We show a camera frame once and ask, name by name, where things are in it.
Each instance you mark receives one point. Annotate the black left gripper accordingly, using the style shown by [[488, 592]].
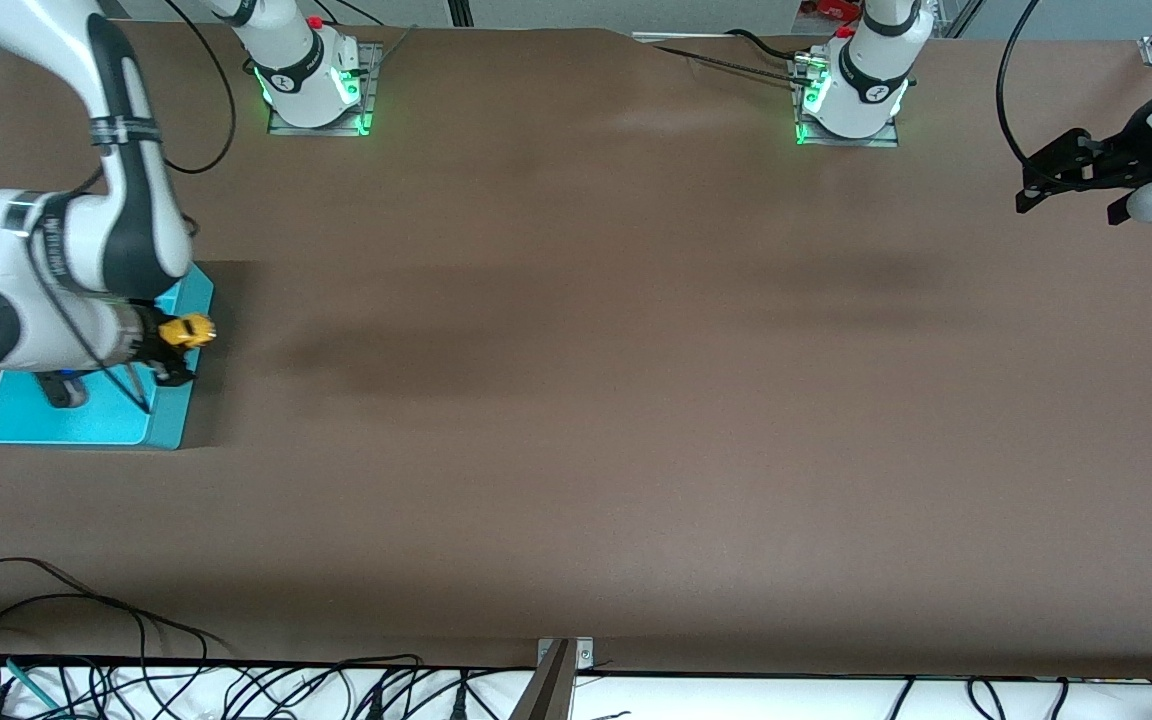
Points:
[[1122, 159]]

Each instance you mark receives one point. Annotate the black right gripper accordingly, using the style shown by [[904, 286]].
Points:
[[145, 343]]

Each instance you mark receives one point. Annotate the yellow toy beetle car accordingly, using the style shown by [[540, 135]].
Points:
[[186, 332]]

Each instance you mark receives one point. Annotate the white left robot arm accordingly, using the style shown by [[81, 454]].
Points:
[[871, 70]]

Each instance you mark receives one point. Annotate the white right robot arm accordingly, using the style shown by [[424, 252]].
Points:
[[76, 250]]

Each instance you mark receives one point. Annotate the teal plastic bin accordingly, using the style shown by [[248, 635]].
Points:
[[26, 422]]

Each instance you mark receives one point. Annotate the red object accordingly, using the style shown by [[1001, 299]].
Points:
[[831, 8]]

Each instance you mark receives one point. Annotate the black power plug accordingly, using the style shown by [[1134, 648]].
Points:
[[460, 702], [373, 705]]

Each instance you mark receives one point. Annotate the white lower shelf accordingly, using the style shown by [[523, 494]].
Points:
[[736, 702]]

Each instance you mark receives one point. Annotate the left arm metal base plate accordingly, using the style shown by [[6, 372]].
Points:
[[891, 140]]

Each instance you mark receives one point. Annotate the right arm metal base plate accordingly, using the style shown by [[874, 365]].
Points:
[[371, 95]]

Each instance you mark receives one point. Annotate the grey metal table bracket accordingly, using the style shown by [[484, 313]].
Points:
[[551, 680]]

